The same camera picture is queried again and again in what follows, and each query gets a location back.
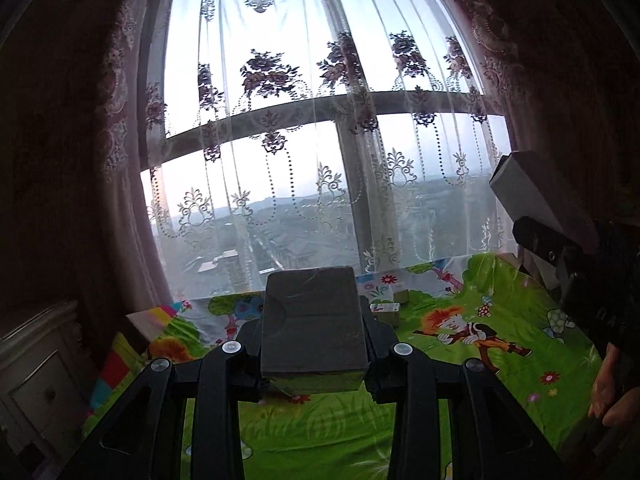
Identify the pink patterned drape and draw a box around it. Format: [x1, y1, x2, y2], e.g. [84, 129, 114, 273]
[0, 0, 177, 361]
[440, 0, 640, 241]

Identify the black box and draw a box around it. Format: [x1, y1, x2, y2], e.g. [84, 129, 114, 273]
[260, 266, 370, 395]

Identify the long white box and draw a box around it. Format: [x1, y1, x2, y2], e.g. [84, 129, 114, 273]
[489, 151, 601, 292]

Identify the sheer floral lace curtain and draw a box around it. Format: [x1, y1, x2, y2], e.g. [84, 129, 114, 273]
[144, 0, 507, 302]

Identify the person's right hand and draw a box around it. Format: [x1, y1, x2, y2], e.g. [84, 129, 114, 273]
[587, 342, 640, 428]

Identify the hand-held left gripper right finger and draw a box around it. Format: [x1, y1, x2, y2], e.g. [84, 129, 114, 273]
[361, 309, 568, 480]

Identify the colourful striped cloth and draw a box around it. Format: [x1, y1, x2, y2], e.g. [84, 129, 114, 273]
[82, 304, 182, 421]

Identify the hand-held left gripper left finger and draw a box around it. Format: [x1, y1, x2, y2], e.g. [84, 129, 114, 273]
[57, 317, 266, 480]

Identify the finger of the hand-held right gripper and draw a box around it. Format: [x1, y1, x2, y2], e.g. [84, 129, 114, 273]
[512, 216, 596, 307]

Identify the green cartoon printed bed sheet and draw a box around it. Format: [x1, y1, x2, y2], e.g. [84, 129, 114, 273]
[82, 252, 607, 480]

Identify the white cube box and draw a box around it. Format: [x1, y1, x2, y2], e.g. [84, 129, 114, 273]
[369, 302, 402, 329]

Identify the white cabinet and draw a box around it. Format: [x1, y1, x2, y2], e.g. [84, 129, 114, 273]
[0, 300, 101, 463]

